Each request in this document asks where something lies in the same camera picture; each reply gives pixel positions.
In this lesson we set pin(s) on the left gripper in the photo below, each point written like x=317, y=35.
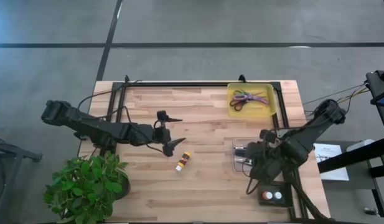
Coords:
x=163, y=135

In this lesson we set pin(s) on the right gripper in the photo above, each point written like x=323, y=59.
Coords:
x=266, y=161

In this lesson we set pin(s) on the yellow paint bottle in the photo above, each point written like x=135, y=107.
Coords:
x=183, y=161

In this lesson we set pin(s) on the red scissors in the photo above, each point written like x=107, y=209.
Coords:
x=243, y=100

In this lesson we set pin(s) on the purple scissors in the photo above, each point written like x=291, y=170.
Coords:
x=251, y=98

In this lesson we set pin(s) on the green scissors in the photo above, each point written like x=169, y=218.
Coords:
x=241, y=92

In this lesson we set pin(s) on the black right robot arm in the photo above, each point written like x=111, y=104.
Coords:
x=310, y=133

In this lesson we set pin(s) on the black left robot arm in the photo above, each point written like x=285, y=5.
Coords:
x=95, y=127

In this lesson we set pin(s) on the clear plastic tray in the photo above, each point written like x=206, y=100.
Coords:
x=237, y=165

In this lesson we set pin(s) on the black square bin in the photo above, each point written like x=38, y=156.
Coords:
x=285, y=202

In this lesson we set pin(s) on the yellow plastic bin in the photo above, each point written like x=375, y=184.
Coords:
x=263, y=110

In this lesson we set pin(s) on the white paper sheet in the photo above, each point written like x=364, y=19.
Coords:
x=327, y=151

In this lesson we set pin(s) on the black metal bar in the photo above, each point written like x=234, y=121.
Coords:
x=353, y=155

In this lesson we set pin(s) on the white box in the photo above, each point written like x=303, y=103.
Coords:
x=359, y=144

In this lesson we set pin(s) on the green plant in black pot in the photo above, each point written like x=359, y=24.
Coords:
x=86, y=186

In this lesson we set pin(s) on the small black device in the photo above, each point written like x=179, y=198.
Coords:
x=372, y=212

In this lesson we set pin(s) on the black equipment stand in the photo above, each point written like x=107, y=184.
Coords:
x=378, y=84

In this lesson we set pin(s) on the black floor stand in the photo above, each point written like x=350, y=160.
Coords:
x=20, y=153

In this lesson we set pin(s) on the grey metal mounting bracket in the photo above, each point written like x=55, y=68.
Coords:
x=281, y=133

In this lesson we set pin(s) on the black aluminium table frame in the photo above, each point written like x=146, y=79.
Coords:
x=194, y=84

